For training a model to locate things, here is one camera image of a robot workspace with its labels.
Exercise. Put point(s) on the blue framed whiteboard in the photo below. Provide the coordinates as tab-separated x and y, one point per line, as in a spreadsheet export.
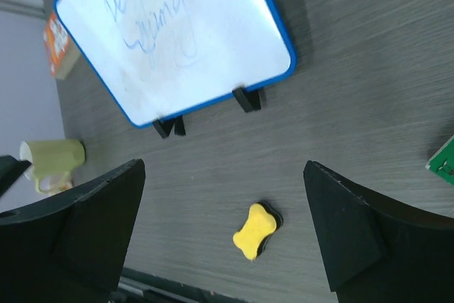
160	59

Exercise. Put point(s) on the black whiteboard stand foot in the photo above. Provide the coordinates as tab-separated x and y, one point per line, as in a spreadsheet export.
249	101
164	128

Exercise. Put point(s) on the black left whiteboard stand foot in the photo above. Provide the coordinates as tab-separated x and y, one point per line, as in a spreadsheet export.
164	128

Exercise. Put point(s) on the light green mug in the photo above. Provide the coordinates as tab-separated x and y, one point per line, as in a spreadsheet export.
52	163

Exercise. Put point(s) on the black right whiteboard stand foot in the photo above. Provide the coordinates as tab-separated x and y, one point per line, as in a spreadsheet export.
249	101

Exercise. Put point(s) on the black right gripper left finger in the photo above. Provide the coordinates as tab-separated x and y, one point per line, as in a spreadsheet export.
71	247

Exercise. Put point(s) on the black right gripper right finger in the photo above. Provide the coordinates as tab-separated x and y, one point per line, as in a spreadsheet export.
375	248

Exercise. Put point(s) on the orange illustrated book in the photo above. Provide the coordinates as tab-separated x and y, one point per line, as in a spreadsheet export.
61	50

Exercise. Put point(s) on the green book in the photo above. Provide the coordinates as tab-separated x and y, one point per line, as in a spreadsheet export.
442	163

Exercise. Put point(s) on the yellow bone-shaped eraser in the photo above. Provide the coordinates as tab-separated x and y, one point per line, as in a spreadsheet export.
262	222

